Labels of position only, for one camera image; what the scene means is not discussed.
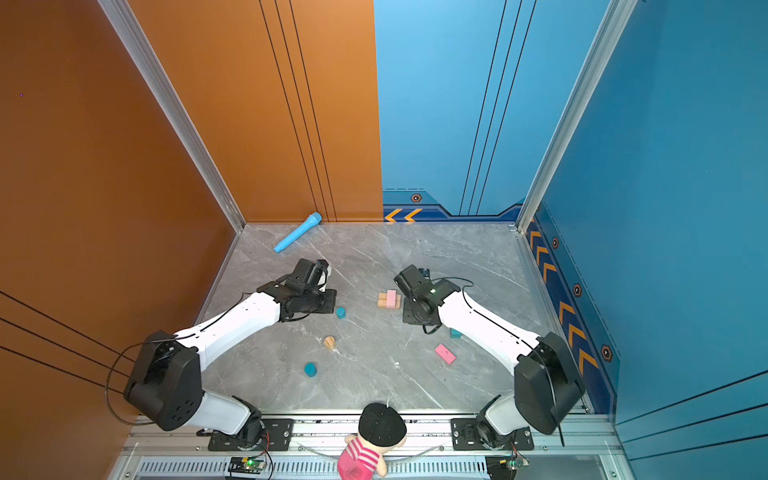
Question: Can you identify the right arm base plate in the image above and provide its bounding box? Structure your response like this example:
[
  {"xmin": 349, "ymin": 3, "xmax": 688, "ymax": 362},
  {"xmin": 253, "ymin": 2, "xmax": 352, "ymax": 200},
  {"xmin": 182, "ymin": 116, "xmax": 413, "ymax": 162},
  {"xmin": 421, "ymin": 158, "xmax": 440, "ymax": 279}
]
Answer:
[{"xmin": 450, "ymin": 418, "xmax": 535, "ymax": 451}]

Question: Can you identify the blue toy microphone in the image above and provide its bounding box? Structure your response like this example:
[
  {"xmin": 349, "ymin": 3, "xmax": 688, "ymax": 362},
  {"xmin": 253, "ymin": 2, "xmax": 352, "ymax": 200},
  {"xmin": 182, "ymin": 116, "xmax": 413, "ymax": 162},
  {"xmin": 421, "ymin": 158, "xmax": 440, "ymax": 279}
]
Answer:
[{"xmin": 273, "ymin": 212, "xmax": 323, "ymax": 253}]

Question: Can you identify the doll with black hat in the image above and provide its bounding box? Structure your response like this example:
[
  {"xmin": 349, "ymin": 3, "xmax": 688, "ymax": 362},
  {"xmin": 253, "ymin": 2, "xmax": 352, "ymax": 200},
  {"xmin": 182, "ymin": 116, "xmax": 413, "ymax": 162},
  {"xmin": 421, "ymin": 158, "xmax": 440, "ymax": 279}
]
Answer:
[{"xmin": 337, "ymin": 402, "xmax": 407, "ymax": 480}]

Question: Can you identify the aluminium front rail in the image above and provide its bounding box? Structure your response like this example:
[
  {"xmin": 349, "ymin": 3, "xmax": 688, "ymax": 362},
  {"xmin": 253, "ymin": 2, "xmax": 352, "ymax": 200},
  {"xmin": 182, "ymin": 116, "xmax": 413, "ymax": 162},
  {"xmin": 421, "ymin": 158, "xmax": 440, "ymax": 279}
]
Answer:
[{"xmin": 108, "ymin": 410, "xmax": 634, "ymax": 479}]

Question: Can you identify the dark pink wood block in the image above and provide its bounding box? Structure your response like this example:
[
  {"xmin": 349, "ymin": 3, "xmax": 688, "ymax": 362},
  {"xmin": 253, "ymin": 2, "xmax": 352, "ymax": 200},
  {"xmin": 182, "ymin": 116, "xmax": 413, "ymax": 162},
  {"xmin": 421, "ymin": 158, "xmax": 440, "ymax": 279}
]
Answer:
[{"xmin": 434, "ymin": 344, "xmax": 457, "ymax": 365}]

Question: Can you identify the large teal cylinder block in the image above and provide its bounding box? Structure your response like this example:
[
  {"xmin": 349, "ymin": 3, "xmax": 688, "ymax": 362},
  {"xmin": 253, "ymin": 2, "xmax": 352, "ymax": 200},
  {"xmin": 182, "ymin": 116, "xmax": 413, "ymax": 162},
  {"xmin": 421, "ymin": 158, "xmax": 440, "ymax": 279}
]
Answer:
[{"xmin": 304, "ymin": 362, "xmax": 318, "ymax": 377}]

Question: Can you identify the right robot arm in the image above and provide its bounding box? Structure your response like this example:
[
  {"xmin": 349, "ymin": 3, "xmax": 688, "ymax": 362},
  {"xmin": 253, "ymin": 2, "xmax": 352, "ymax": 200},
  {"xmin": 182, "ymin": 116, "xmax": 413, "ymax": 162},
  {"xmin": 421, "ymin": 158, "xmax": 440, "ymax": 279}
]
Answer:
[{"xmin": 394, "ymin": 265, "xmax": 586, "ymax": 449}]

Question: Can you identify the right small circuit board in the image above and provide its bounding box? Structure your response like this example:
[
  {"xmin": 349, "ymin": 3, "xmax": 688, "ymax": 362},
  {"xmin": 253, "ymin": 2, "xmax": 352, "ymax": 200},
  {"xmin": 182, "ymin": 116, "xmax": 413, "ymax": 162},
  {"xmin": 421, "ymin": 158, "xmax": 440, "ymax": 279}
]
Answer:
[{"xmin": 505, "ymin": 457, "xmax": 528, "ymax": 471}]

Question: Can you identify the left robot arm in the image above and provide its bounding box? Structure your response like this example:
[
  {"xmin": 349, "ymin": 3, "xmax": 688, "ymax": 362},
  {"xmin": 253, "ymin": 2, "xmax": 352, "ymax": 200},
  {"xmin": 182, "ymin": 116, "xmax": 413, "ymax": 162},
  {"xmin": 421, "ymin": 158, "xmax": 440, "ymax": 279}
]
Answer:
[{"xmin": 123, "ymin": 259, "xmax": 337, "ymax": 449}]

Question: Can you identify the light pink wood block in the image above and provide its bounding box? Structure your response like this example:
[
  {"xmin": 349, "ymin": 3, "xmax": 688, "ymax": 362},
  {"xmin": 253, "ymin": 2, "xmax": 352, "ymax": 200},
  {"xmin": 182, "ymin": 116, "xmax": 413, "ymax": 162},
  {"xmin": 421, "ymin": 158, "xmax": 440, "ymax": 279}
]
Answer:
[{"xmin": 385, "ymin": 290, "xmax": 400, "ymax": 309}]

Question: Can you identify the green circuit board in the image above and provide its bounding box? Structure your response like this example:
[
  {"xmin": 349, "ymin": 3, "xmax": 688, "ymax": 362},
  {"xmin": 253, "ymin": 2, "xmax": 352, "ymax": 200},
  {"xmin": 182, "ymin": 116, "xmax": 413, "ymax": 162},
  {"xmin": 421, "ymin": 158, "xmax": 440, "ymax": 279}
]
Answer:
[{"xmin": 227, "ymin": 456, "xmax": 269, "ymax": 479}]

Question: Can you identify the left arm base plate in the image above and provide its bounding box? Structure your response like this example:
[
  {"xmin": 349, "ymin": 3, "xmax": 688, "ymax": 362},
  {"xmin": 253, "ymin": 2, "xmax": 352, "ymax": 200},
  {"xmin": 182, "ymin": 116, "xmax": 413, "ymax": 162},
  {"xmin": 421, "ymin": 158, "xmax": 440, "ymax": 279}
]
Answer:
[{"xmin": 207, "ymin": 418, "xmax": 294, "ymax": 452}]

